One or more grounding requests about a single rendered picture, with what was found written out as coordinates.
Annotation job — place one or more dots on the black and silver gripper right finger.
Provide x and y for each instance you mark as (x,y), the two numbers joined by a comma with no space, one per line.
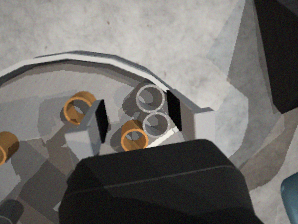
(195,122)

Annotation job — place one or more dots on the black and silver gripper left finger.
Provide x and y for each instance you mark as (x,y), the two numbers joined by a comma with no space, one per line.
(85,140)

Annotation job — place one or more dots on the grey round turntable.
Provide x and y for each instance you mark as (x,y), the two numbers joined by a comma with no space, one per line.
(32,99)

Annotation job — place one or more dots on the bronze bushing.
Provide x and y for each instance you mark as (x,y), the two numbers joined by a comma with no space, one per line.
(9,144)
(127,144)
(70,112)

